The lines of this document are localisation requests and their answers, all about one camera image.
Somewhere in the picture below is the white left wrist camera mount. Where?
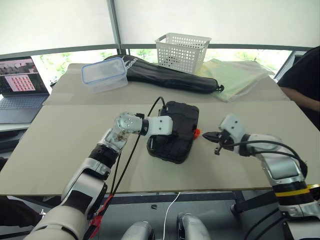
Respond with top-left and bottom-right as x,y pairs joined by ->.
145,115 -> 174,138

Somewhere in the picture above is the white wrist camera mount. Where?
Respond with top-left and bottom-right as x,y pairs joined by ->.
218,113 -> 247,143
145,115 -> 174,138

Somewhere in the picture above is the black racket bag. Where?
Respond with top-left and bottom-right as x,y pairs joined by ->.
102,54 -> 225,95

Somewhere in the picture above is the thin white cable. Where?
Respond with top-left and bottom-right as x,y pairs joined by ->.
162,191 -> 181,240

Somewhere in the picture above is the clear container with blue lid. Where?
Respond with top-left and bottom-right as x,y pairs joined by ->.
81,57 -> 129,95

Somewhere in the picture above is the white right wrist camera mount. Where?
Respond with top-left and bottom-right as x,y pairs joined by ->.
218,113 -> 247,143

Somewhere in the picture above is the pale green plastic folder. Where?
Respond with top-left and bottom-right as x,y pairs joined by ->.
194,58 -> 276,103

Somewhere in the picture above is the silver left robot leg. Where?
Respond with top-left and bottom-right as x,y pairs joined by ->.
121,221 -> 155,240

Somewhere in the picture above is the red cable tie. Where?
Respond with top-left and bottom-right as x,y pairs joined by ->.
87,194 -> 115,240

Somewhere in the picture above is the black plastic tool case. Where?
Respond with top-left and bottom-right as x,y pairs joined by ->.
146,100 -> 202,165

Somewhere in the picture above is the silver robot leg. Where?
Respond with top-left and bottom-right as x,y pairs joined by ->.
121,221 -> 155,240
176,212 -> 212,240

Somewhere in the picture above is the grey window frame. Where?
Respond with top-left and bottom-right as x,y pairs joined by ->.
0,0 -> 320,62

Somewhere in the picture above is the black table frame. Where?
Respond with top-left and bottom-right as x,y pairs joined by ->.
0,191 -> 276,215

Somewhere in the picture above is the grey laptop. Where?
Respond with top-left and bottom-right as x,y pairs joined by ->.
0,56 -> 51,125

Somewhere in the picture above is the silver right robot leg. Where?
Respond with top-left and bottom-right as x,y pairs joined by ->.
176,212 -> 212,240

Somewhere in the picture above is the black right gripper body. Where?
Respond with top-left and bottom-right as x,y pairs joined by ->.
213,131 -> 236,156

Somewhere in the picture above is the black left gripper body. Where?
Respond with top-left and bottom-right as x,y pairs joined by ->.
149,133 -> 180,151

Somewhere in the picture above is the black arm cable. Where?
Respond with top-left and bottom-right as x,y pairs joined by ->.
217,139 -> 308,176
109,139 -> 133,196
109,96 -> 167,198

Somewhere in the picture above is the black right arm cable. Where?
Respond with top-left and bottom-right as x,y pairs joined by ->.
217,139 -> 308,176

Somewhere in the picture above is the white perforated plastic basket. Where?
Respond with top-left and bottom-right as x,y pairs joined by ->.
154,32 -> 212,75

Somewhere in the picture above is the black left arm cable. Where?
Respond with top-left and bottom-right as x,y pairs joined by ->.
109,96 -> 167,198
109,139 -> 133,196

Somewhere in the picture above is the person in black shirt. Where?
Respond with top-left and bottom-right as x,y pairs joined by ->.
277,44 -> 320,126

